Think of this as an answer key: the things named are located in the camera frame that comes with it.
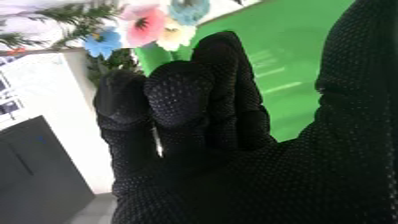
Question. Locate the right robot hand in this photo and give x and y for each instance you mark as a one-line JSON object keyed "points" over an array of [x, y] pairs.
{"points": [[267, 173]]}

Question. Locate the cream flower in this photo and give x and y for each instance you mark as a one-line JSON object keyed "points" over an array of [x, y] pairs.
{"points": [[177, 35]]}

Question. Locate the light blue flower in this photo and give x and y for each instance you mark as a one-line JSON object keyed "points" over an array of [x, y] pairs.
{"points": [[102, 42]]}

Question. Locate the pink flower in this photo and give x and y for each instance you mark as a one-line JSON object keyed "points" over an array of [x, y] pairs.
{"points": [[145, 28]]}

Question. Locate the teal flower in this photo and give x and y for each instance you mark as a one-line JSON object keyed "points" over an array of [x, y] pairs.
{"points": [[191, 11]]}

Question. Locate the green sprig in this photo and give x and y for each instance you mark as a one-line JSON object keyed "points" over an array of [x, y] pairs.
{"points": [[77, 16], [15, 40]]}

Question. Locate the white sheet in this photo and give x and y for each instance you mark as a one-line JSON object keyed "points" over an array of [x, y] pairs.
{"points": [[24, 13]]}

